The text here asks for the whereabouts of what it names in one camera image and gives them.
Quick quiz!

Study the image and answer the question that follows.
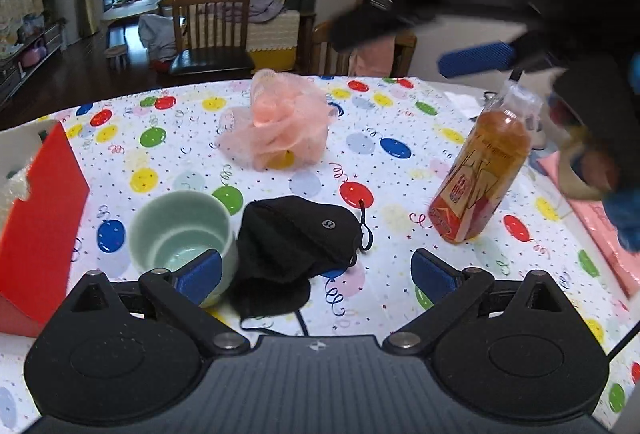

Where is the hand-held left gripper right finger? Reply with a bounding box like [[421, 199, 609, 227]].
[[381, 249, 563, 355]]

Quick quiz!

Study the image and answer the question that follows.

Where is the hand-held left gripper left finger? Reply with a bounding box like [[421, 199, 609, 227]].
[[70, 250, 251, 357]]

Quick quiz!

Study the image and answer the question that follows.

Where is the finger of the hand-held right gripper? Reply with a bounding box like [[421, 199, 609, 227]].
[[550, 56, 640, 195], [437, 31, 556, 80]]

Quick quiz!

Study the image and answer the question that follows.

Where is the black face mask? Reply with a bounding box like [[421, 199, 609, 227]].
[[227, 195, 376, 332]]

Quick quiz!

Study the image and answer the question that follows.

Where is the orange drink bottle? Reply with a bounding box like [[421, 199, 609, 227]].
[[427, 79, 543, 244]]

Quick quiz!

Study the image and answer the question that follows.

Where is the red cardboard box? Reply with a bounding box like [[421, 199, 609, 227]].
[[0, 119, 91, 339]]

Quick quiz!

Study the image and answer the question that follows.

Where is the pale green ceramic mug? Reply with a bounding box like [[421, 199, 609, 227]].
[[129, 190, 240, 307]]

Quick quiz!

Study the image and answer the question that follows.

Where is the wooden chair with pink cloth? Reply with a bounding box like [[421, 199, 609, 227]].
[[310, 21, 418, 79]]

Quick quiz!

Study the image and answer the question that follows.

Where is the blue blurred object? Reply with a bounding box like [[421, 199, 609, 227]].
[[602, 189, 640, 256]]

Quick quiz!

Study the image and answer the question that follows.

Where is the pink packet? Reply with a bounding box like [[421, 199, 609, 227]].
[[530, 149, 640, 300]]

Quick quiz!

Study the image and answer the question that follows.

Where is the pink mesh bath pouf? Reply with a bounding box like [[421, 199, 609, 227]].
[[216, 69, 338, 172]]

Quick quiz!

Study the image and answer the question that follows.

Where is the sofa with yellow white cover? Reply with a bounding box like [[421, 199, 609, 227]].
[[215, 0, 318, 71]]

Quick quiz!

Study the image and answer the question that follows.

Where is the clear plastic bag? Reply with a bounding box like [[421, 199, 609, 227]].
[[0, 164, 31, 206]]

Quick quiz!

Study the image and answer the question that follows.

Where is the wooden slat-back chair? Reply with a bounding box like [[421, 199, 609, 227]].
[[167, 0, 256, 77]]

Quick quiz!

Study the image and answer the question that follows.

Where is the small wooden stool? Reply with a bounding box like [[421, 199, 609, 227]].
[[105, 45, 129, 71]]

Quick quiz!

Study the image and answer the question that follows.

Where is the low media cabinet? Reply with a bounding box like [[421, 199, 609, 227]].
[[0, 21, 66, 101]]

